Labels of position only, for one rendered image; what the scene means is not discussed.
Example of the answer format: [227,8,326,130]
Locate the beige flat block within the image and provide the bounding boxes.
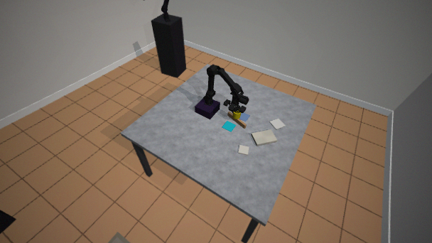
[251,130,277,146]

